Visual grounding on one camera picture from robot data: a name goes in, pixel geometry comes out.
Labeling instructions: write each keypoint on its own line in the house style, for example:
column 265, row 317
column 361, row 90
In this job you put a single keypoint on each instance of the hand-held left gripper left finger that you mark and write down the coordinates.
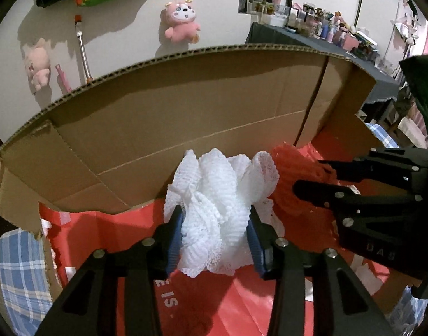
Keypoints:
column 174, row 241

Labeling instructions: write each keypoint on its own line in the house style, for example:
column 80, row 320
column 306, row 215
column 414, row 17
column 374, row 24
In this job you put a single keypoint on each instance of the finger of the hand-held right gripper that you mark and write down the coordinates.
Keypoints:
column 340, row 201
column 375, row 169

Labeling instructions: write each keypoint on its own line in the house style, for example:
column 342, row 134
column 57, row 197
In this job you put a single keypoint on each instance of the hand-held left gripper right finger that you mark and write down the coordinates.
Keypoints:
column 256, row 248

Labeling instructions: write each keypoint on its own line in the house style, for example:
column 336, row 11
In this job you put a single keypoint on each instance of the orange mesh bath loofah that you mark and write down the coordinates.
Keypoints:
column 291, row 168

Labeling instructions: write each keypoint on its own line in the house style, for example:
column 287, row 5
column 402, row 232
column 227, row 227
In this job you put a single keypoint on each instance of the white mesh bath loofah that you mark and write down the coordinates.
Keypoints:
column 214, row 189

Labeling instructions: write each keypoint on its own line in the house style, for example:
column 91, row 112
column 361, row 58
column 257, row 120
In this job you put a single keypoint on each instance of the cardboard box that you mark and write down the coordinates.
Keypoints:
column 165, row 112

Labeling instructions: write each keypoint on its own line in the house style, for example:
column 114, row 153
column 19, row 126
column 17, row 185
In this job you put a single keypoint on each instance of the table with dark cloth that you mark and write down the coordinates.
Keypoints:
column 305, row 38

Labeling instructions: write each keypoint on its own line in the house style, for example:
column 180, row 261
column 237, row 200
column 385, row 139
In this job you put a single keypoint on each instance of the white cabinet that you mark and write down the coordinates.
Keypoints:
column 378, row 14

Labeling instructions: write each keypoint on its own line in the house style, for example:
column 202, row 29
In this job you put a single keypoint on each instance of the blue plaid blanket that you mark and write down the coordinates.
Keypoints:
column 21, row 287

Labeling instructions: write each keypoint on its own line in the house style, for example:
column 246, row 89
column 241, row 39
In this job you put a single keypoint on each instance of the row of cosmetic bottles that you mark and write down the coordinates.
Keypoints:
column 312, row 21

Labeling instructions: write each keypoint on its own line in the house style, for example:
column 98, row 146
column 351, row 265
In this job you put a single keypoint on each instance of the pink stick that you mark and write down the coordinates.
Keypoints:
column 63, row 78

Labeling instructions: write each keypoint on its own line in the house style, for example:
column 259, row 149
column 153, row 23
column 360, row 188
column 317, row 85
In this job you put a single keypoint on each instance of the metal pole with orange tip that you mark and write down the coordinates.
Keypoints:
column 82, row 49

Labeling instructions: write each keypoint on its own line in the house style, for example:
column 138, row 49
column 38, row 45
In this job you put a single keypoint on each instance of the pink plush with white face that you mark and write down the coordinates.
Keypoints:
column 180, row 21

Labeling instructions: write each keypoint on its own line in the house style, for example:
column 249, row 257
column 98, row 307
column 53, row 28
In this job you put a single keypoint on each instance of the pale pink plush toy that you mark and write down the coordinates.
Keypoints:
column 37, row 63

